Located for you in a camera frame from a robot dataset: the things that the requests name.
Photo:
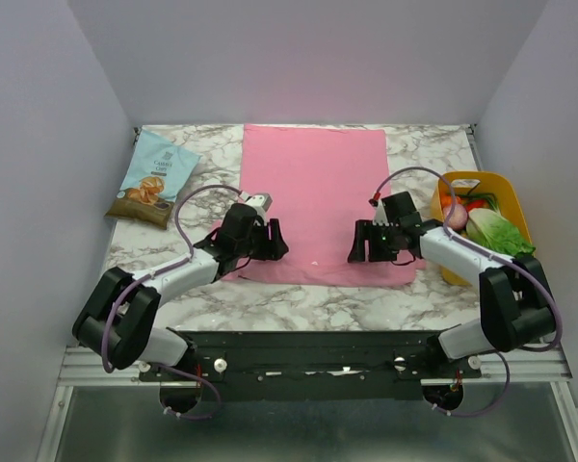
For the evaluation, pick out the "small orange pumpkin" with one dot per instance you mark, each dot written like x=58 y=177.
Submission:
x=446 y=201

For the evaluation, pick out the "pink t-shirt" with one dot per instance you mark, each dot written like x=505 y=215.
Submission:
x=320 y=181

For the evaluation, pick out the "green lettuce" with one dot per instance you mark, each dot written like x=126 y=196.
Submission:
x=494 y=232

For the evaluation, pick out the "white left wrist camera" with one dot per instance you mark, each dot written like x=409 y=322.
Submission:
x=260 y=202

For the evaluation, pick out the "yellow plastic basket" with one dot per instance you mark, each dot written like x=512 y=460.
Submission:
x=471 y=185

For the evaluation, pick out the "aluminium frame rail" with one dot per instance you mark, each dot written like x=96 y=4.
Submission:
x=82 y=367

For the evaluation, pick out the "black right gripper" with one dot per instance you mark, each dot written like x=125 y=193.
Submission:
x=376 y=239

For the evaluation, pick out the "blue chips bag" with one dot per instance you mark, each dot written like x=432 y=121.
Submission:
x=158 y=171

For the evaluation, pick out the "red pepper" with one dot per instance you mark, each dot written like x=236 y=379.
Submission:
x=476 y=204

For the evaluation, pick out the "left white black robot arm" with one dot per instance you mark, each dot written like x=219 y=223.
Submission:
x=117 y=320

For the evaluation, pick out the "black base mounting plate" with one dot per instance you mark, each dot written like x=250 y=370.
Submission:
x=297 y=366

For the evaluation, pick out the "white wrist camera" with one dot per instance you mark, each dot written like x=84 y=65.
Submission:
x=260 y=202
x=380 y=217

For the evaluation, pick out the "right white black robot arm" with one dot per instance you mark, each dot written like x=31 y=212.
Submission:
x=516 y=306

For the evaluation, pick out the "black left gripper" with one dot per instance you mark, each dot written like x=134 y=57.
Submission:
x=276 y=247

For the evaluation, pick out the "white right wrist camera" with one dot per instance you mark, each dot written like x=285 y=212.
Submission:
x=380 y=217

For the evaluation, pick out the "purple onion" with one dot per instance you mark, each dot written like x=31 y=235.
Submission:
x=456 y=215

